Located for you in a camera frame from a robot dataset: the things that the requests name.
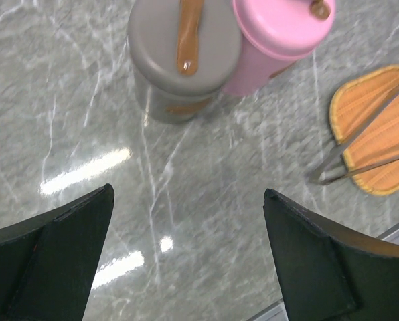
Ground grey cylindrical canister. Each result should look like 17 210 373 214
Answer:
133 67 217 124

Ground pink round lid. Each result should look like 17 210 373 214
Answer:
232 0 336 60

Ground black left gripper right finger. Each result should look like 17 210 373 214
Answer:
264 189 399 320

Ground aluminium front rail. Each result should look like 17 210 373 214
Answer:
252 215 399 320

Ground metal serving tongs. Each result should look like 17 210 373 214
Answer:
309 87 399 185

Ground woven bamboo tray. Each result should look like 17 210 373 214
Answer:
329 64 399 196

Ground pink cylindrical canister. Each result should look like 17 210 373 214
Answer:
223 36 296 96

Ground grey round lid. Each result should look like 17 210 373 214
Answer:
128 1 242 96

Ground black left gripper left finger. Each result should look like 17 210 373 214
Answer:
0 184 114 320

